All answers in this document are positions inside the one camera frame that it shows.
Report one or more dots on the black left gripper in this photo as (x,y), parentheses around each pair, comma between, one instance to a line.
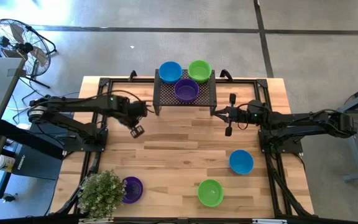
(128,113)

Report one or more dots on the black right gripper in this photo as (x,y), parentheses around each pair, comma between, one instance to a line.
(240,115)

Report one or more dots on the purple plastic mini bowl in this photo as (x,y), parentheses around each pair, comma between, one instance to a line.
(134,189)
(186,91)

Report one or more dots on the blue plastic mini bowl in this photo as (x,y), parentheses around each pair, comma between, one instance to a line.
(241,161)
(170,72)

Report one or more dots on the green plastic mini bowl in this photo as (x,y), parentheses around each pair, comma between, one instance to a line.
(199,71)
(210,192)

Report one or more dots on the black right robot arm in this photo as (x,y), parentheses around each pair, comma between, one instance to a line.
(300,121)

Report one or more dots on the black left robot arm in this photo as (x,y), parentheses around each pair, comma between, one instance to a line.
(79,103)

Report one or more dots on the black perforated metal rack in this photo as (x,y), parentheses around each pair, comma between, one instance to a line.
(166,96)

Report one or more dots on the black table clamp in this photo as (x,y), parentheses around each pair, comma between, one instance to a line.
(132,75)
(226,74)

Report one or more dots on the artificial potted plant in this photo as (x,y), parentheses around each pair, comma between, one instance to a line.
(99,196)

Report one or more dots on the black computer tower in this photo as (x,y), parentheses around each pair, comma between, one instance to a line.
(36,163)

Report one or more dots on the black floor fan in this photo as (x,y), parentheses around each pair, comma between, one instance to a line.
(23,47)

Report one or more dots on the gray metal stand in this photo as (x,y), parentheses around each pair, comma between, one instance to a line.
(357,161)

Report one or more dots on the white yellow container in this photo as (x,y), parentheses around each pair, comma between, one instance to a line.
(5,162)

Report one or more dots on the black caster wheel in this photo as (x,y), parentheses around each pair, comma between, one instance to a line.
(9,197)

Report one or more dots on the black aluminium rig frame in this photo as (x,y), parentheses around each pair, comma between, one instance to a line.
(120,80)

